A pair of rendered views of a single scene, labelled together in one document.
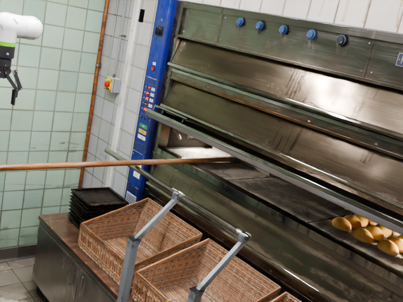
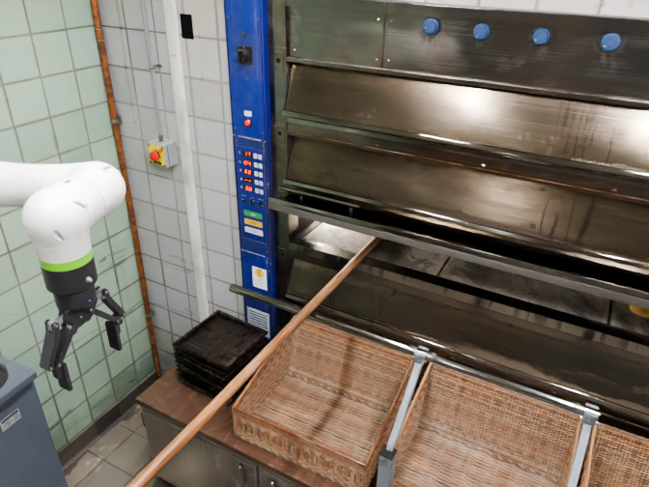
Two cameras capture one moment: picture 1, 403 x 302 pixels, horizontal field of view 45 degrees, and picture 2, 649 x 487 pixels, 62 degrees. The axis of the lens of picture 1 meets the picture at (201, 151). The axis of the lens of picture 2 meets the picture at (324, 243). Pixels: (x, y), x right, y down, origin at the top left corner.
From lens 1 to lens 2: 146 cm
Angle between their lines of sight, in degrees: 24
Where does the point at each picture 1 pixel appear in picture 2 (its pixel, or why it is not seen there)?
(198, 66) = (350, 113)
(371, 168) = not seen: outside the picture
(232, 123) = (445, 200)
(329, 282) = not seen: outside the picture
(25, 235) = (98, 403)
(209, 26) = (355, 38)
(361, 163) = not seen: outside the picture
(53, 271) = (197, 469)
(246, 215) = (491, 325)
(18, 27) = (91, 213)
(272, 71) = (520, 110)
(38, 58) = (16, 150)
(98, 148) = (162, 247)
